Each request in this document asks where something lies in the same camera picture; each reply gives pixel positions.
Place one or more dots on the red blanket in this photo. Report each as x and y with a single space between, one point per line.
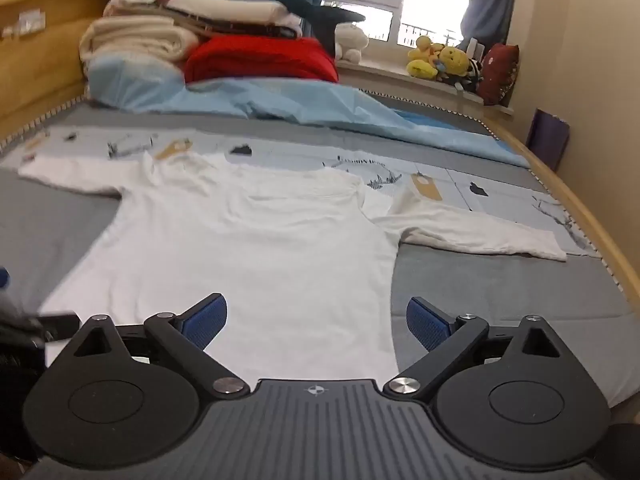
260 60

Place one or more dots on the purple box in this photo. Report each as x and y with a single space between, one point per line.
547 137

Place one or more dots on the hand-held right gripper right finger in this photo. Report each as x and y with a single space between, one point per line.
425 322

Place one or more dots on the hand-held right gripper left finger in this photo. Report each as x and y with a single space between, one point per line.
207 320

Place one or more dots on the yellow duck plush toy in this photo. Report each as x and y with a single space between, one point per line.
422 57

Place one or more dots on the light blue quilt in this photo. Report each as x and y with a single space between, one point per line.
310 102

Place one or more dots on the white headboard socket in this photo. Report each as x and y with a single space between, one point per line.
31 19

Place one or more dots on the white plush toy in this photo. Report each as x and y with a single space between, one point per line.
350 40

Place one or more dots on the white towel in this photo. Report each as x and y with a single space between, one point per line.
250 240

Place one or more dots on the cream folded blanket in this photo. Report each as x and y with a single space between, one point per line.
135 37

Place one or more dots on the round yellow plush toy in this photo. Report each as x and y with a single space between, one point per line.
456 61

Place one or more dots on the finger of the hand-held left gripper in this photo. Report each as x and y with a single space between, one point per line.
60 325

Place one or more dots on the white folded blanket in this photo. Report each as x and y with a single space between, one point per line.
225 7

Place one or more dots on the dark red bag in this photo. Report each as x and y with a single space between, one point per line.
499 75

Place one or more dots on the wooden bed side rail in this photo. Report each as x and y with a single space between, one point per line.
585 210

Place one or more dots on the wooden headboard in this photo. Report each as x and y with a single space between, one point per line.
40 70

